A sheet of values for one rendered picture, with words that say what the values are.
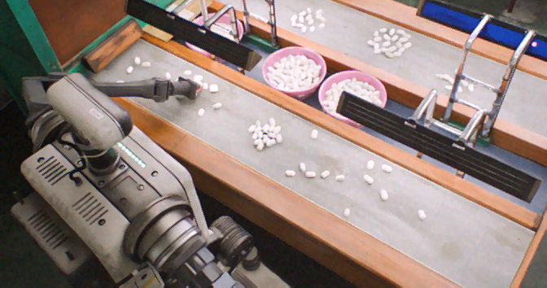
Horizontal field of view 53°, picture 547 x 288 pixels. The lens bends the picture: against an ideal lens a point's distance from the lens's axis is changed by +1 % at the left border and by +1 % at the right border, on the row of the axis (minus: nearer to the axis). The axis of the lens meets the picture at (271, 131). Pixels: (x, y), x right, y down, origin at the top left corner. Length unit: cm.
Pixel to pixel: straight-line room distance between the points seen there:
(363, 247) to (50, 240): 99
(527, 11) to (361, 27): 167
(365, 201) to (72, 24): 134
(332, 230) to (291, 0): 126
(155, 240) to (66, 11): 140
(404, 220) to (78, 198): 112
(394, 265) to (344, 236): 18
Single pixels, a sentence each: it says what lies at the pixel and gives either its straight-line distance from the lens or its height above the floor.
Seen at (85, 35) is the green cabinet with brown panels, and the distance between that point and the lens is 244.
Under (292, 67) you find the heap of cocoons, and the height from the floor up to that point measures 74.
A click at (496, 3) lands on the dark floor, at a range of 400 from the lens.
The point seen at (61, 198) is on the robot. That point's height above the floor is 145.
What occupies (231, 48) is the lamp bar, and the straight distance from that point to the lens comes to 195.
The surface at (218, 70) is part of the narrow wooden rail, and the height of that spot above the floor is 76.
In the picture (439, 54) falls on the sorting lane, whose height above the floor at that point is 74.
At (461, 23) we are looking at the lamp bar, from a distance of 210.
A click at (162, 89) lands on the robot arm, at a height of 93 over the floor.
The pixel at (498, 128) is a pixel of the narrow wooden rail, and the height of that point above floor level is 76.
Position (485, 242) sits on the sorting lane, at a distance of 194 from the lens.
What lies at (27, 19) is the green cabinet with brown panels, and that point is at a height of 115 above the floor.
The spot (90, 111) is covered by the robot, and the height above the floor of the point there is 164.
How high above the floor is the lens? 240
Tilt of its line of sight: 51 degrees down
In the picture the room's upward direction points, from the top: 6 degrees counter-clockwise
